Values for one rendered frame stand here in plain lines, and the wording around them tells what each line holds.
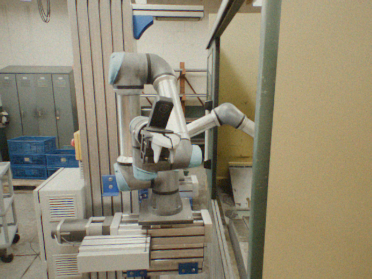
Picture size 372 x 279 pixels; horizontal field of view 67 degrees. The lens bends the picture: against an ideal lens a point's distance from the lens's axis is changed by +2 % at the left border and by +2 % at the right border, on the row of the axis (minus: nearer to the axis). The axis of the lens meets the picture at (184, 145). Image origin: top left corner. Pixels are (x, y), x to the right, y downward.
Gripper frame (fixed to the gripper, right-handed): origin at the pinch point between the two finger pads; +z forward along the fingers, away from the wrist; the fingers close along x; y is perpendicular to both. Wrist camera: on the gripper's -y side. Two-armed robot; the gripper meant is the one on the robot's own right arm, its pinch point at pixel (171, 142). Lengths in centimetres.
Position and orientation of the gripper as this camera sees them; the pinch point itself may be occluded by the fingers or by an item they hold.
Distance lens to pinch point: 57.5
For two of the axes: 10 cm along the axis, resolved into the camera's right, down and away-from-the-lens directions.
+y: -1.3, 9.8, 1.8
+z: 3.2, 2.1, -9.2
